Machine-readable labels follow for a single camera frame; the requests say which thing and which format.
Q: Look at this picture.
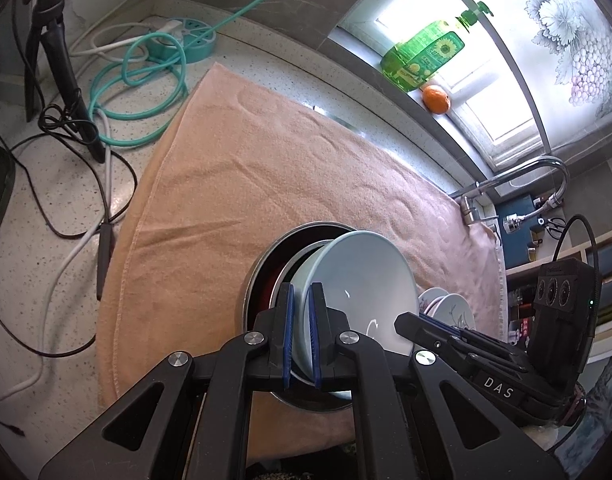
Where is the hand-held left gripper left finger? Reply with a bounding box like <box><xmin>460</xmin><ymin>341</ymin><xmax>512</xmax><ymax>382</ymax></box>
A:
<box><xmin>38</xmin><ymin>282</ymin><xmax>297</xmax><ymax>480</ymax></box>

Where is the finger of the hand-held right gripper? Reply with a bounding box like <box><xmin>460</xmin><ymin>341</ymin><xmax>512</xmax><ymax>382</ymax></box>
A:
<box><xmin>421</xmin><ymin>314</ymin><xmax>507</xmax><ymax>356</ymax></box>
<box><xmin>395</xmin><ymin>312</ymin><xmax>482</xmax><ymax>368</ymax></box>

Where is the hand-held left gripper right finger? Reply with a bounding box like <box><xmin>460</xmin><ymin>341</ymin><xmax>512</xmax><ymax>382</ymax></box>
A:
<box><xmin>308</xmin><ymin>282</ymin><xmax>567</xmax><ymax>480</ymax></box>

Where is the white leaf pattern plate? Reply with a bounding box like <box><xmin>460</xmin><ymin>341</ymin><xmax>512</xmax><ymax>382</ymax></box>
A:
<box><xmin>428</xmin><ymin>294</ymin><xmax>473</xmax><ymax>331</ymax></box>

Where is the large pink floral plate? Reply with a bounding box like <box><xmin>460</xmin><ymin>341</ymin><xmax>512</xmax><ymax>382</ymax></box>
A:
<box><xmin>418</xmin><ymin>287</ymin><xmax>449</xmax><ymax>311</ymax></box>

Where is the red steel bowl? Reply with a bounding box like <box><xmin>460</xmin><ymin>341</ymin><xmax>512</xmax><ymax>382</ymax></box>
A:
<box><xmin>258</xmin><ymin>227</ymin><xmax>357</xmax><ymax>401</ymax></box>

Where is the large stainless steel bowl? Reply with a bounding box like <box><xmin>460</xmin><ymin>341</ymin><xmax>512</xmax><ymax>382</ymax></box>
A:
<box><xmin>241</xmin><ymin>221</ymin><xmax>357</xmax><ymax>413</ymax></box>

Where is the light blue ceramic bowl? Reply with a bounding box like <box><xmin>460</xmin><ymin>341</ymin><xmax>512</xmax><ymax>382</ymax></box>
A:
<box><xmin>290</xmin><ymin>230</ymin><xmax>421</xmax><ymax>386</ymax></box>

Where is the grey printed cloth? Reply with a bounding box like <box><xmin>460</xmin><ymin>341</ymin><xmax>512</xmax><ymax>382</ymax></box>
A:
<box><xmin>551</xmin><ymin>345</ymin><xmax>612</xmax><ymax>480</ymax></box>

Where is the blue knife block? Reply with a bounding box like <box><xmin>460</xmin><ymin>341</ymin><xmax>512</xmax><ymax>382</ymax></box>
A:
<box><xmin>496</xmin><ymin>195</ymin><xmax>552</xmax><ymax>271</ymax></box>

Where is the flexible faucet sprayer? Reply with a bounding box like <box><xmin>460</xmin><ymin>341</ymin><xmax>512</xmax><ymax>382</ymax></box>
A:
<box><xmin>503</xmin><ymin>195</ymin><xmax>567</xmax><ymax>235</ymax></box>

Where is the peach towel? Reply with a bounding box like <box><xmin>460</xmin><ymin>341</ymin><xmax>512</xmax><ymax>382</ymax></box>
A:
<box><xmin>96</xmin><ymin>62</ymin><xmax>507</xmax><ymax>461</ymax></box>

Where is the chrome faucet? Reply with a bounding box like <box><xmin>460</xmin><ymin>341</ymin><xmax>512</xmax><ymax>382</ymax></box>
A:
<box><xmin>448</xmin><ymin>156</ymin><xmax>571</xmax><ymax>226</ymax></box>

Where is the white window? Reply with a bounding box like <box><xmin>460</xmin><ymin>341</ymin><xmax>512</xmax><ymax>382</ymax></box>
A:
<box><xmin>336</xmin><ymin>0</ymin><xmax>552</xmax><ymax>171</ymax></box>

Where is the orange fruit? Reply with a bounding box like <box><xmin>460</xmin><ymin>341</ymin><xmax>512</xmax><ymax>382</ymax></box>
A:
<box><xmin>422</xmin><ymin>85</ymin><xmax>451</xmax><ymax>114</ymax></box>

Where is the green dish soap bottle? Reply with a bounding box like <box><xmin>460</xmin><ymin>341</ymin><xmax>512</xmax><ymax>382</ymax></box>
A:
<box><xmin>380</xmin><ymin>1</ymin><xmax>494</xmax><ymax>92</ymax></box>

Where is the teal round power strip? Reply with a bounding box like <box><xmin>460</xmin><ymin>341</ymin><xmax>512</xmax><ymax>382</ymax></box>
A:
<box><xmin>148</xmin><ymin>17</ymin><xmax>217</xmax><ymax>64</ymax></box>

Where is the grape print roller blind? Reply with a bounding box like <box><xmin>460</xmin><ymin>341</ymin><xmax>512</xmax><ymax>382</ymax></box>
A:
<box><xmin>421</xmin><ymin>0</ymin><xmax>612</xmax><ymax>156</ymax></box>

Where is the black tripod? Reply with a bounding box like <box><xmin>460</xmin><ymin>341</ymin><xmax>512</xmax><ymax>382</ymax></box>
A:
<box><xmin>23</xmin><ymin>0</ymin><xmax>106</xmax><ymax>163</ymax></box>

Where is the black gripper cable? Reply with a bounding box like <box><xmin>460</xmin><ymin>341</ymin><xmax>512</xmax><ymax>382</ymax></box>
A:
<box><xmin>555</xmin><ymin>214</ymin><xmax>603</xmax><ymax>281</ymax></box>

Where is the black inline cable controller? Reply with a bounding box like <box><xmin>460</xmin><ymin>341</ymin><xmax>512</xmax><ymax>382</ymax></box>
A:
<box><xmin>96</xmin><ymin>222</ymin><xmax>114</xmax><ymax>301</ymax></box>

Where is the white charging cable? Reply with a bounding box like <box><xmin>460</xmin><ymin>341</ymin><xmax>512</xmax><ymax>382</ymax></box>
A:
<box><xmin>0</xmin><ymin>110</ymin><xmax>114</xmax><ymax>403</ymax></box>

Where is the white power cable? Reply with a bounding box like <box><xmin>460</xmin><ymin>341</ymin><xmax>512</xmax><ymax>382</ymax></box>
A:
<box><xmin>68</xmin><ymin>16</ymin><xmax>174</xmax><ymax>58</ymax></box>

